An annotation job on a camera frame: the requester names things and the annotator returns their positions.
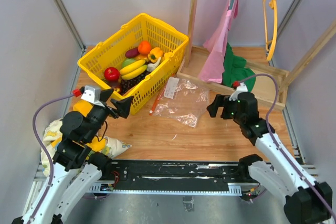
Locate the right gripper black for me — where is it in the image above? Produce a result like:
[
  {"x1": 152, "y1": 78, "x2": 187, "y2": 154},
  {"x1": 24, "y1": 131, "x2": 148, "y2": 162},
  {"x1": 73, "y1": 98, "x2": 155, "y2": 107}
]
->
[{"x1": 207, "y1": 94, "x2": 245, "y2": 124}]

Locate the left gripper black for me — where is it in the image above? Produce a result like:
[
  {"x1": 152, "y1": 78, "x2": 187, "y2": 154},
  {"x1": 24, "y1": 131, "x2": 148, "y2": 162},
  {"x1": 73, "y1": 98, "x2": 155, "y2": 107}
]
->
[{"x1": 85, "y1": 89, "x2": 134, "y2": 142}]

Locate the red apple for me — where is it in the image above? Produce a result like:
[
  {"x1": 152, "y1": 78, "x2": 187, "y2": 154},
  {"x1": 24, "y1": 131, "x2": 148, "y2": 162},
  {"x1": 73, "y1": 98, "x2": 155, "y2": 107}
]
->
[{"x1": 104, "y1": 67, "x2": 120, "y2": 82}]

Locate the clear zip top bag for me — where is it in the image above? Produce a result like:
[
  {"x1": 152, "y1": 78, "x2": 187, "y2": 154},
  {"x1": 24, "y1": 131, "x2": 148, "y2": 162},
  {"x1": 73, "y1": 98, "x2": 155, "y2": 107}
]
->
[{"x1": 149, "y1": 76, "x2": 209, "y2": 128}]

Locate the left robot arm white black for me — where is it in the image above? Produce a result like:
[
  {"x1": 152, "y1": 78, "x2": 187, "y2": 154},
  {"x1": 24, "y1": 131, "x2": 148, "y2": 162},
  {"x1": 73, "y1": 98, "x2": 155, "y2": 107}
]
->
[{"x1": 13, "y1": 86, "x2": 133, "y2": 223}]

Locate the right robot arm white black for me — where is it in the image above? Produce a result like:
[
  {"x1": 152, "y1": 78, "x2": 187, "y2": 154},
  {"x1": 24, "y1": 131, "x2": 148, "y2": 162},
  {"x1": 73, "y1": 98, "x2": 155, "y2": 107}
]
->
[{"x1": 207, "y1": 92, "x2": 335, "y2": 223}]

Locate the dark grape bunch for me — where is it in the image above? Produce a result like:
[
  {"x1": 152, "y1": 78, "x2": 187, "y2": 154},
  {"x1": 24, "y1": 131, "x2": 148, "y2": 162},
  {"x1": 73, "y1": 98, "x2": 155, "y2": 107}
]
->
[{"x1": 120, "y1": 71, "x2": 149, "y2": 95}]

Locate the pink shirt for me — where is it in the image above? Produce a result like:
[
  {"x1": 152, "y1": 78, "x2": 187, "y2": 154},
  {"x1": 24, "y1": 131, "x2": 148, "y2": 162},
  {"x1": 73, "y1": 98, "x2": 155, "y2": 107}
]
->
[{"x1": 198, "y1": 0, "x2": 239, "y2": 83}]

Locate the yellow banana bunch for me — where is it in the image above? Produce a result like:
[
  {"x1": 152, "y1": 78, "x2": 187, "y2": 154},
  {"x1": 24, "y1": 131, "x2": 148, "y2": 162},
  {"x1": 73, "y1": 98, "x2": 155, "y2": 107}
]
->
[{"x1": 120, "y1": 60, "x2": 147, "y2": 80}]

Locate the green cloth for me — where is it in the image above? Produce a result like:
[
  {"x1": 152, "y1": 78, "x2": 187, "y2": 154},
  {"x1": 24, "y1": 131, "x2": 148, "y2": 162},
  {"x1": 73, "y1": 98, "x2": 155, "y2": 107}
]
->
[{"x1": 222, "y1": 43, "x2": 255, "y2": 87}]

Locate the green round fruit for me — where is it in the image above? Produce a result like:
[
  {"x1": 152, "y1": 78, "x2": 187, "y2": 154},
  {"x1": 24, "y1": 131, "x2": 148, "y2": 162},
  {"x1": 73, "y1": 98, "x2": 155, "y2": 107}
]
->
[{"x1": 121, "y1": 58, "x2": 136, "y2": 68}]

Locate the patterned yellow white cloth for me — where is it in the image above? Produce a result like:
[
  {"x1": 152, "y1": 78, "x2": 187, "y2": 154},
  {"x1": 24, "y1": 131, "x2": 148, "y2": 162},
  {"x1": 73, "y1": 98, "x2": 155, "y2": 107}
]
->
[{"x1": 40, "y1": 100, "x2": 132, "y2": 177}]

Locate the white garlic bulb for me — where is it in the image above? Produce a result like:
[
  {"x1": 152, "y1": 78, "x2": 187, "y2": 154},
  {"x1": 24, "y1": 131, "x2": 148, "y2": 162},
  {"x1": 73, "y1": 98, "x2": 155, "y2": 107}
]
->
[{"x1": 146, "y1": 57, "x2": 161, "y2": 72}]

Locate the purple sweet potato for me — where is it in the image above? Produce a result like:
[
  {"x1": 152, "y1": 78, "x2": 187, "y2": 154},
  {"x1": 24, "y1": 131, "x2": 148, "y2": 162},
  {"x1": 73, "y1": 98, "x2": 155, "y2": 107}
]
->
[{"x1": 125, "y1": 47, "x2": 140, "y2": 59}]

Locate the orange mango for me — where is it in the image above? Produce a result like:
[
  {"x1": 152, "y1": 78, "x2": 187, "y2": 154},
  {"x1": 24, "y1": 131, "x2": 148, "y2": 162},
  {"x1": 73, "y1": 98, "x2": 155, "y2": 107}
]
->
[{"x1": 134, "y1": 54, "x2": 150, "y2": 62}]

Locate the wooden clothes rack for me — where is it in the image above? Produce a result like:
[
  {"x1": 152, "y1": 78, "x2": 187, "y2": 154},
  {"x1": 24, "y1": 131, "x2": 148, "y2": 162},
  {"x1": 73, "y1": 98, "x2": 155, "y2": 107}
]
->
[{"x1": 176, "y1": 0, "x2": 336, "y2": 111}]

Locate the yellow plastic basket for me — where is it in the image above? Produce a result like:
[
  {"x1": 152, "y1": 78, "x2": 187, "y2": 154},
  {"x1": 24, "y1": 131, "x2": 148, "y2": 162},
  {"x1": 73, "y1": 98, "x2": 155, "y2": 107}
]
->
[{"x1": 78, "y1": 13, "x2": 188, "y2": 115}]

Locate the orange fruit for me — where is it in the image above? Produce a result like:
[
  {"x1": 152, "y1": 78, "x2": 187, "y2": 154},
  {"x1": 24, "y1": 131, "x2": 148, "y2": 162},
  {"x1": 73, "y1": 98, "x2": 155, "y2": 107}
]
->
[{"x1": 138, "y1": 41, "x2": 152, "y2": 55}]

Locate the yellow bell pepper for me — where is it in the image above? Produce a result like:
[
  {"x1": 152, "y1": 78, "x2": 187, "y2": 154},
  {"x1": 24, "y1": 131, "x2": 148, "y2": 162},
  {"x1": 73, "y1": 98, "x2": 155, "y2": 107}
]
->
[{"x1": 148, "y1": 47, "x2": 163, "y2": 63}]

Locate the yellow clothes hanger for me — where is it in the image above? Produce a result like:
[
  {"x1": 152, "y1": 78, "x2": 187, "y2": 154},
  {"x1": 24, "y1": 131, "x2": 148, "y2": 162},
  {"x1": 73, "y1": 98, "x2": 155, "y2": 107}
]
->
[{"x1": 262, "y1": 0, "x2": 278, "y2": 61}]

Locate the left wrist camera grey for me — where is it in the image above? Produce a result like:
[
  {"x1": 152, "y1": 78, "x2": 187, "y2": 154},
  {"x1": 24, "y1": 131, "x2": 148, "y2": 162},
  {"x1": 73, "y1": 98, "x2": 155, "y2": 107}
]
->
[{"x1": 72, "y1": 85, "x2": 101, "y2": 104}]

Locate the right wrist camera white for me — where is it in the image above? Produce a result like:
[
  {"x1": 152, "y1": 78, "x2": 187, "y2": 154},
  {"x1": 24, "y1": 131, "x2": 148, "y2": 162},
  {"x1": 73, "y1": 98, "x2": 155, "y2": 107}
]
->
[{"x1": 229, "y1": 81, "x2": 248, "y2": 101}]

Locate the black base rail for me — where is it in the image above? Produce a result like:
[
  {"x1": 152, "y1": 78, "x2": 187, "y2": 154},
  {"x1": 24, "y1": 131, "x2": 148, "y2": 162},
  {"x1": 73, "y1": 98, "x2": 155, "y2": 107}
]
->
[{"x1": 89, "y1": 159, "x2": 262, "y2": 197}]

